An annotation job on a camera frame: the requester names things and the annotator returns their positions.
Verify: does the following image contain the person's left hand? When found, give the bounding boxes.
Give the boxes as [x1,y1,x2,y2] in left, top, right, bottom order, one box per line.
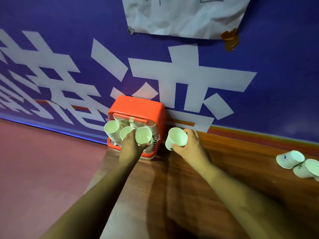
[119,129,151,167]

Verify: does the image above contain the person's right hand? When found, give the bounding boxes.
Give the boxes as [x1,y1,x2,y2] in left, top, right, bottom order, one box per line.
[171,128,213,172]

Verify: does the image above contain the person's right forearm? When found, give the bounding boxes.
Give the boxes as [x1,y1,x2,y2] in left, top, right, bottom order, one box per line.
[198,161,319,239]

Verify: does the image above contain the person's left forearm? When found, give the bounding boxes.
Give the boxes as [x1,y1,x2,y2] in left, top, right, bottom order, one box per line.
[39,160,138,239]

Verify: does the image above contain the stacks of nested white cups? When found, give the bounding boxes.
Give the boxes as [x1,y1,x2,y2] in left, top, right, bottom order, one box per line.
[104,116,159,153]

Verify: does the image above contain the orange plastic cup holder box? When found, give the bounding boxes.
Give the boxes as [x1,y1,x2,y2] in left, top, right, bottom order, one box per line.
[107,95,167,160]

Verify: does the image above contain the brown tape piece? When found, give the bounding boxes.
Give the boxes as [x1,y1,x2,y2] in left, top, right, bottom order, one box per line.
[220,28,240,53]

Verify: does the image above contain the blue banner with white characters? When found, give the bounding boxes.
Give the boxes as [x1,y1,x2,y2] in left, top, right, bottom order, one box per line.
[0,0,319,157]

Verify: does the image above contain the crumpled white paper sheet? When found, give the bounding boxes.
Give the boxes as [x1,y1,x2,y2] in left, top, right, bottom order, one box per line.
[121,0,252,40]

